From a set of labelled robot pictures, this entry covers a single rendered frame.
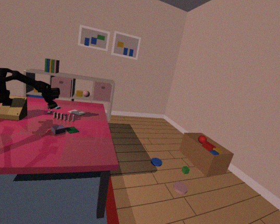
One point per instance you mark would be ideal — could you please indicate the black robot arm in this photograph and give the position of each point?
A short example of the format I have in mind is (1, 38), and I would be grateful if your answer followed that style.
(16, 75)

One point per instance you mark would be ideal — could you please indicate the green rectangular block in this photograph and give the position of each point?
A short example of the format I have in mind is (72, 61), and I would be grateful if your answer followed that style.
(71, 130)

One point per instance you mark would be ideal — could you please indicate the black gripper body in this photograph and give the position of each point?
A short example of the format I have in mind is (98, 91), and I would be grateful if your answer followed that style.
(51, 104)

